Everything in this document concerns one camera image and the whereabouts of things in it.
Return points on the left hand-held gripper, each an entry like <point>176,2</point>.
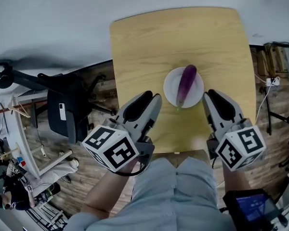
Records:
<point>110,148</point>

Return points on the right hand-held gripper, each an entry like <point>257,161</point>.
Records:
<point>240,145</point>

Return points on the white round plate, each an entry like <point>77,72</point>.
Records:
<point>172,88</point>

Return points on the purple eggplant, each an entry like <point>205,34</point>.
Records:
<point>186,85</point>

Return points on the person's right forearm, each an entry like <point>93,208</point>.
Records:
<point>236,179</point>

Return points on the person's left forearm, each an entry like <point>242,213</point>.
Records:
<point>103,191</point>

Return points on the khaki trousers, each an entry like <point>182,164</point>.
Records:
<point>173,157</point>

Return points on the white power strip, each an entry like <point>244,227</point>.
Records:
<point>272,81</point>

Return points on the cardboard boxes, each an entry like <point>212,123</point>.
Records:
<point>274,59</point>

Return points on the black office chair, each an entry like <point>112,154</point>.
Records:
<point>65,100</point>

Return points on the white phone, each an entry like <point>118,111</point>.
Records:
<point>62,111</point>

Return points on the light blue shirt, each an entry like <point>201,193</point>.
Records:
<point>175,198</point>

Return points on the black tablet device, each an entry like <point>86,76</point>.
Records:
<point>250,206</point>

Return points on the wooden coat rack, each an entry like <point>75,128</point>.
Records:
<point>17,107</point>

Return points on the white desk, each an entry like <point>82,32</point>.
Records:
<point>19,138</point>

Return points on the black metal frame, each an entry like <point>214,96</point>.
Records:
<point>283,118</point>

